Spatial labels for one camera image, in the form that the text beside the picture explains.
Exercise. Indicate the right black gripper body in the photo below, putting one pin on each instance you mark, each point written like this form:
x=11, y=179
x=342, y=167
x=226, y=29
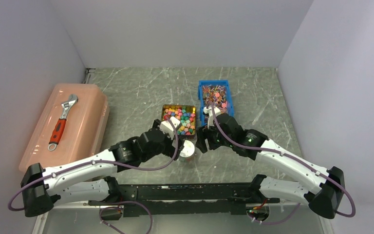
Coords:
x=215, y=140

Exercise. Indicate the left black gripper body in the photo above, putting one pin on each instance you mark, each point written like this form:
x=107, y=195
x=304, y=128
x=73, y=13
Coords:
x=166, y=147

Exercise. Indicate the round white jar lid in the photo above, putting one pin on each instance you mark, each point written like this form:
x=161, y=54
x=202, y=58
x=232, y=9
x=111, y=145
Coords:
x=188, y=149

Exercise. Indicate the tin of star candies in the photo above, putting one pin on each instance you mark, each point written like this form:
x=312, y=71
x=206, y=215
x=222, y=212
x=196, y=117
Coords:
x=186, y=114

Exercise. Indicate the small clear glass jar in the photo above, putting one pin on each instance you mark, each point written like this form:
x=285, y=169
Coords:
x=185, y=158

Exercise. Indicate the blue bin of lollipops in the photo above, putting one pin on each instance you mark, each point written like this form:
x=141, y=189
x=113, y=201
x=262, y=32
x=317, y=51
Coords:
x=217, y=92

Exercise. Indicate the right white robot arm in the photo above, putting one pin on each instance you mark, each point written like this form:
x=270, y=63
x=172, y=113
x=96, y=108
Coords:
x=320, y=188

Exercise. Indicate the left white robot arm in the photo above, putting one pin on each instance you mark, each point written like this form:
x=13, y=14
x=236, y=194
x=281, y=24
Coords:
x=90, y=178

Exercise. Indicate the orange translucent storage box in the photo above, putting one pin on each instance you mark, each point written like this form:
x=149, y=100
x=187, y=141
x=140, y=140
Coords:
x=83, y=133

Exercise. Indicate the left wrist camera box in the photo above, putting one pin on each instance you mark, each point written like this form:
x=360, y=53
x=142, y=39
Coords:
x=170, y=127

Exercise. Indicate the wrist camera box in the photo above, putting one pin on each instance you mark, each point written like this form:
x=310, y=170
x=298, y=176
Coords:
x=170, y=127
x=212, y=112

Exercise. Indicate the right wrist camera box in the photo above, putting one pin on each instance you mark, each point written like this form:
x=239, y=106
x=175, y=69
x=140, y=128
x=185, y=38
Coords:
x=212, y=112

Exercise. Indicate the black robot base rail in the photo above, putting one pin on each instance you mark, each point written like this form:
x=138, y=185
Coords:
x=199, y=198

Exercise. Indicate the red handled adjustable wrench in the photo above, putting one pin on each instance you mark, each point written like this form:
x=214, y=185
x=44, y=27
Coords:
x=61, y=123

